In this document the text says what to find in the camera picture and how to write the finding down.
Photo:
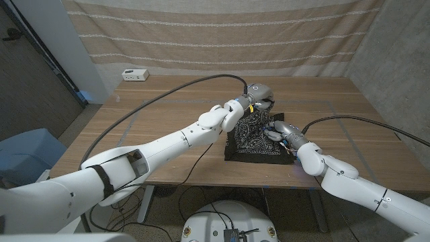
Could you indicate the blue upholstered seat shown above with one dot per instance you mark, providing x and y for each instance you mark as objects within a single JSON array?
[{"x": 27, "y": 154}]

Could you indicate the black door frame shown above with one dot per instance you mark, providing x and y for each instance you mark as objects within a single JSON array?
[{"x": 43, "y": 53}]

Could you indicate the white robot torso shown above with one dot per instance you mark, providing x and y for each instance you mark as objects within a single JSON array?
[{"x": 242, "y": 215}]

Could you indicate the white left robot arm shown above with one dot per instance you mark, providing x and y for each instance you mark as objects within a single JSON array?
[{"x": 168, "y": 144}]

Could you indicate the beige striped backdrop cloth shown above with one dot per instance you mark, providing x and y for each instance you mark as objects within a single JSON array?
[{"x": 218, "y": 33}]

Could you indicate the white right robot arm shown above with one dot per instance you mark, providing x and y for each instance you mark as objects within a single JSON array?
[{"x": 342, "y": 181}]

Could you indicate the grey table leg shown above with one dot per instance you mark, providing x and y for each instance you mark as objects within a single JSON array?
[
  {"x": 317, "y": 208},
  {"x": 146, "y": 205}
]

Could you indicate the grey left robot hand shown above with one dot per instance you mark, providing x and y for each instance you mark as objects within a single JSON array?
[{"x": 260, "y": 92}]

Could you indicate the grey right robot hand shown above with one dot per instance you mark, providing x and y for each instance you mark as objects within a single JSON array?
[{"x": 289, "y": 132}]

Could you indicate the white printed floor sheet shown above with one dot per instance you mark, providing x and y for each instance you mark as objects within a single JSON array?
[{"x": 45, "y": 174}]

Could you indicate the black paisley bandana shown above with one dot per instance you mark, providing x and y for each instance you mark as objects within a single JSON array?
[{"x": 255, "y": 141}]

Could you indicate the white power strip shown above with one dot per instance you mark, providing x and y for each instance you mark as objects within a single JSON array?
[{"x": 135, "y": 74}]

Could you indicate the grey torso device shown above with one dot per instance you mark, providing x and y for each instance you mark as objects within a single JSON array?
[{"x": 231, "y": 236}]

